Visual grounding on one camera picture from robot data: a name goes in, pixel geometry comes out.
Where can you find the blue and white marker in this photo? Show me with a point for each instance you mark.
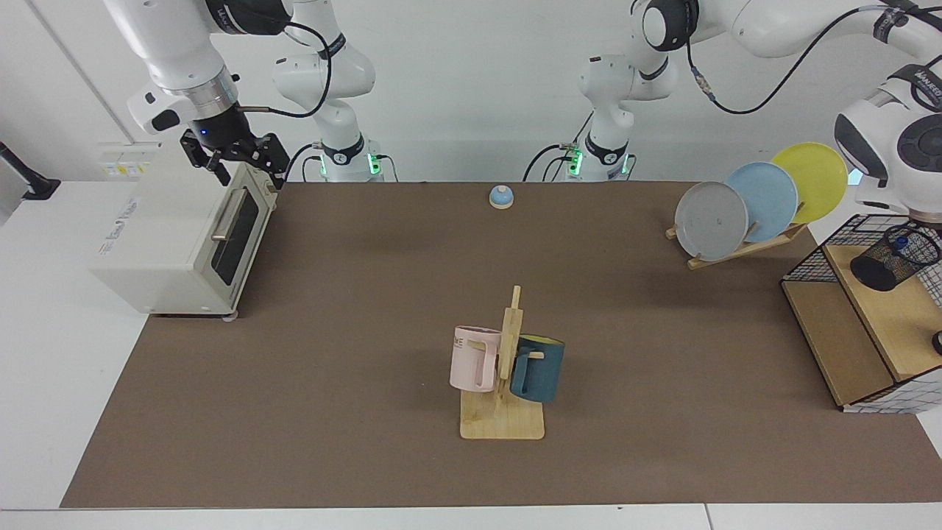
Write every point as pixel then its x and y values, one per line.
pixel 901 241

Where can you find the black mesh pen holder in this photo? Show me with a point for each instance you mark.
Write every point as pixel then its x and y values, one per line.
pixel 883 269

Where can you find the pale toaster oven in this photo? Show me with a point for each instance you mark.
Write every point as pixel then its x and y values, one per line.
pixel 162 243

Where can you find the white socket box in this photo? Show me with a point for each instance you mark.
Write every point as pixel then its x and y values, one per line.
pixel 129 158

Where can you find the brown table cloth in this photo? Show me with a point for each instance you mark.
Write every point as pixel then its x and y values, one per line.
pixel 294 368

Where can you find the black stand foot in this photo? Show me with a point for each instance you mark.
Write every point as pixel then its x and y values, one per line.
pixel 29 184

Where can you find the small blue round bell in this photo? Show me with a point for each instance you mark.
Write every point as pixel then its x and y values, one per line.
pixel 501 196

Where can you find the pink mug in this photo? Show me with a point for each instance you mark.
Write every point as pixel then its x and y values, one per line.
pixel 467 364

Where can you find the dark teal mug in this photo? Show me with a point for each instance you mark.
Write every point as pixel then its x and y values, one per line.
pixel 541 375

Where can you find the wooden cup stand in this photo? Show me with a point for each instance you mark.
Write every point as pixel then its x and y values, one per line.
pixel 502 423

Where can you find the grey plate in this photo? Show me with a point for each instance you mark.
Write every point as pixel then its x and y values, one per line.
pixel 710 221

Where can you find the wooden plate rack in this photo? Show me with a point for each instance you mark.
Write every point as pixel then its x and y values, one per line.
pixel 736 252

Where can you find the light blue plate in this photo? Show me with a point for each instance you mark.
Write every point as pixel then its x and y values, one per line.
pixel 769 195

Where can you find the yellow plate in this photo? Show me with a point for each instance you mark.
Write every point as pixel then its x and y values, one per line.
pixel 817 173

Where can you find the small black round object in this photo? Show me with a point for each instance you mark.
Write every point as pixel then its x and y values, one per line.
pixel 937 343

